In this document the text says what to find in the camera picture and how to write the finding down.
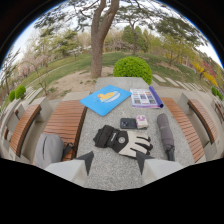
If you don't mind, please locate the blue mat with yellow duck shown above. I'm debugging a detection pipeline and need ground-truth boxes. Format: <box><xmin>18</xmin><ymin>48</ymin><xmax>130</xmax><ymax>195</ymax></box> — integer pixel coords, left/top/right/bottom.
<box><xmin>79</xmin><ymin>84</ymin><xmax>133</xmax><ymax>117</ymax></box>

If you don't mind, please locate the folded grey umbrella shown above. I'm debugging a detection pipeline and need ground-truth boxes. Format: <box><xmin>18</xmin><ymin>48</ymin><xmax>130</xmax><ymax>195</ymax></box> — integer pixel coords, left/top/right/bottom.
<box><xmin>156</xmin><ymin>112</ymin><xmax>176</xmax><ymax>162</ymax></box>

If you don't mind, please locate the wooden slat bench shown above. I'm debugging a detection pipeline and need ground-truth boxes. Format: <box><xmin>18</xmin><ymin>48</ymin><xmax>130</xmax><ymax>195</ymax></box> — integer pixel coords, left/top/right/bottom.
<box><xmin>42</xmin><ymin>99</ymin><xmax>89</xmax><ymax>162</ymax></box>
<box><xmin>186</xmin><ymin>98</ymin><xmax>220</xmax><ymax>145</ymax></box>
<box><xmin>160</xmin><ymin>96</ymin><xmax>206</xmax><ymax>164</ymax></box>
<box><xmin>9</xmin><ymin>103</ymin><xmax>43</xmax><ymax>158</ymax></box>

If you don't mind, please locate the black and beige glove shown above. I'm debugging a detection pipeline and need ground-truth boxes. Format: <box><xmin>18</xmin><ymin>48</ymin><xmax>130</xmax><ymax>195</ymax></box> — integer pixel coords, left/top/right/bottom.
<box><xmin>92</xmin><ymin>124</ymin><xmax>154</xmax><ymax>159</ymax></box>

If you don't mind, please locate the black smartphone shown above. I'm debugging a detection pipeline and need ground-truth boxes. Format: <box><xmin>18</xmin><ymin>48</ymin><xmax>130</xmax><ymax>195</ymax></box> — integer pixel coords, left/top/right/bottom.
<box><xmin>119</xmin><ymin>117</ymin><xmax>138</xmax><ymax>130</ymax></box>

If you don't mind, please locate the round green bush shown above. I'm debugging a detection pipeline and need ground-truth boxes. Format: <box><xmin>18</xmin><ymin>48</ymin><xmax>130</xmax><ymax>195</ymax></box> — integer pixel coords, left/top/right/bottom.
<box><xmin>112</xmin><ymin>55</ymin><xmax>154</xmax><ymax>86</ymax></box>

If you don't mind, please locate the open magazine with purple spine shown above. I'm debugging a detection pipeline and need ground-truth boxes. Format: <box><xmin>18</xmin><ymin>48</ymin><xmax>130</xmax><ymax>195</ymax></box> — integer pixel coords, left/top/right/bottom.
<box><xmin>129</xmin><ymin>85</ymin><xmax>165</xmax><ymax>110</ymax></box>

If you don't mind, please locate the large tree trunk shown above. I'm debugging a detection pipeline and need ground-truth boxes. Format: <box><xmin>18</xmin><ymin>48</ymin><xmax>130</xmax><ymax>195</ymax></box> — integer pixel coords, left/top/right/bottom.
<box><xmin>89</xmin><ymin>0</ymin><xmax>120</xmax><ymax>79</ymax></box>

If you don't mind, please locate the small pack of tissues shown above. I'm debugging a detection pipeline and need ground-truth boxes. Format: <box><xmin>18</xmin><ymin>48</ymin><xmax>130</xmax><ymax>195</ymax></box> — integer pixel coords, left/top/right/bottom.
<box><xmin>135</xmin><ymin>114</ymin><xmax>149</xmax><ymax>130</ymax></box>

